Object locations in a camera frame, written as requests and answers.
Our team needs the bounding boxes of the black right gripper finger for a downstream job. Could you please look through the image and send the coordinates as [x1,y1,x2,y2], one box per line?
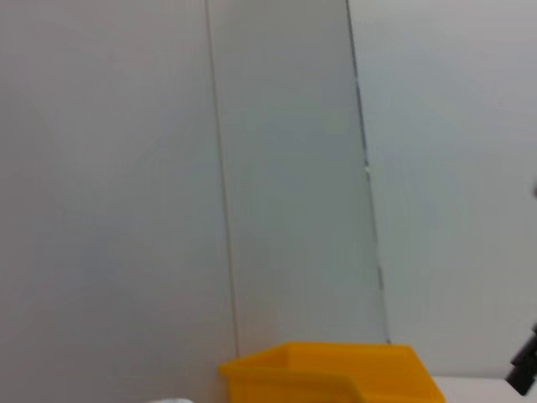
[505,322,537,396]

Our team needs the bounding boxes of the yellow plastic bin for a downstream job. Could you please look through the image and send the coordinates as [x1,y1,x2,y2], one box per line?
[217,342,448,403]

